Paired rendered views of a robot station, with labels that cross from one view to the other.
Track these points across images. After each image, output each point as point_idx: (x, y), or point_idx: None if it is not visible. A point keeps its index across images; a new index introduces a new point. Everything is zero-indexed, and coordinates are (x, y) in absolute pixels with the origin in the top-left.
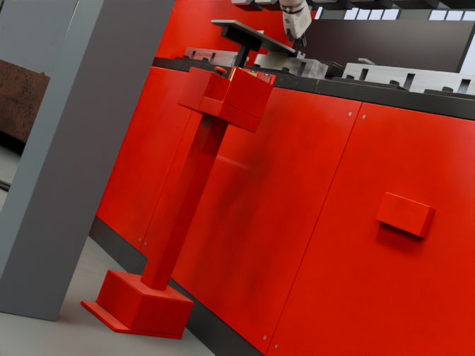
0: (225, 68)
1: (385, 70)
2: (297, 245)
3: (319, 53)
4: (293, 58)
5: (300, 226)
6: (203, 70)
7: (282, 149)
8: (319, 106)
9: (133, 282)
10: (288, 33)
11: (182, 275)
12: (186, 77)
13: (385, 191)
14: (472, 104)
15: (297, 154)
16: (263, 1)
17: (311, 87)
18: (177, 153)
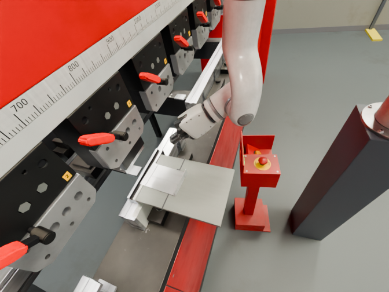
0: (180, 234)
1: (208, 83)
2: (232, 145)
3: None
4: (169, 154)
5: (231, 142)
6: (278, 161)
7: (223, 149)
8: (227, 117)
9: (259, 211)
10: (194, 137)
11: (215, 229)
12: None
13: None
14: None
15: (227, 139)
16: (77, 225)
17: (224, 120)
18: (186, 288)
